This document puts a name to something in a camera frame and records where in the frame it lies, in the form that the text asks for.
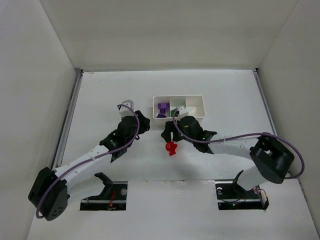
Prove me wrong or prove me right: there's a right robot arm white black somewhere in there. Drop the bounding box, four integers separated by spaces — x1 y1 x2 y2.
161 116 295 191

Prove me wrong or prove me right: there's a small green lego brick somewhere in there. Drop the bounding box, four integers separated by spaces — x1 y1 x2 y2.
170 109 179 117

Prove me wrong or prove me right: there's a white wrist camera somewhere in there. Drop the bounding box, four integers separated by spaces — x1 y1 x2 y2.
117 100 134 118
174 105 189 118

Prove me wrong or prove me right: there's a green plate purple brick lego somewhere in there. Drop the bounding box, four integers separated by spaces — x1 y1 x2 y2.
157 102 170 114

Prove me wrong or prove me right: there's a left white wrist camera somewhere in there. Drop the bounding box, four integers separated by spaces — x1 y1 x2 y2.
117 100 134 118

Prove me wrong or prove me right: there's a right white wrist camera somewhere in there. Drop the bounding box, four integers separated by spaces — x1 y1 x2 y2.
174 105 189 118

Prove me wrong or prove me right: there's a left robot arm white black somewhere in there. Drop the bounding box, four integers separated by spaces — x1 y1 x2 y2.
28 110 150 221

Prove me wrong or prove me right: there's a red round lego piece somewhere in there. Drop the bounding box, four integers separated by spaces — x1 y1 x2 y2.
165 141 178 157

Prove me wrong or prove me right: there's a white three-compartment container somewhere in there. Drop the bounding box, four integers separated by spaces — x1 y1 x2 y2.
152 95 206 126

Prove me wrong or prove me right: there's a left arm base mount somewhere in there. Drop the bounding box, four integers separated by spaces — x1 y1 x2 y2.
79 172 128 212

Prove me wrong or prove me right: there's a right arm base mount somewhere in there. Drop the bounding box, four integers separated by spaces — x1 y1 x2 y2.
215 170 270 211

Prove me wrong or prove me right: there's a purple lego brick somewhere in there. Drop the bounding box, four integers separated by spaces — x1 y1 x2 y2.
156 113 167 119

